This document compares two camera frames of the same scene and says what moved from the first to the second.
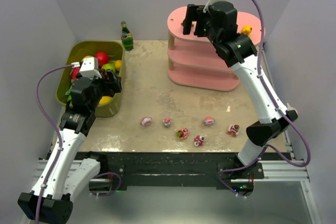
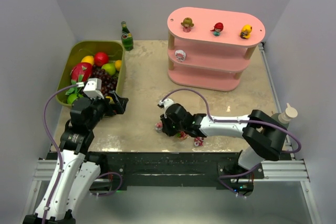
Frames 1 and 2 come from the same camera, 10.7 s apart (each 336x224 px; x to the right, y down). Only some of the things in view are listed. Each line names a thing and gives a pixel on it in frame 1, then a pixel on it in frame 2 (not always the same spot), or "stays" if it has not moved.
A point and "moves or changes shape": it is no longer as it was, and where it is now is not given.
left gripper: [112, 83] → [111, 104]
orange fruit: [118, 64] stays
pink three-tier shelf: [195, 62] stays
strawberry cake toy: [182, 134] stays
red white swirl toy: [199, 140] stays
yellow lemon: [88, 56] stays
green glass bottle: [127, 40] stays
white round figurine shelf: [146, 121] → [180, 55]
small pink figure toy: [167, 121] moves or changes shape
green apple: [109, 66] stays
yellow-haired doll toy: [247, 30] stays
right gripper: [197, 21] → [166, 128]
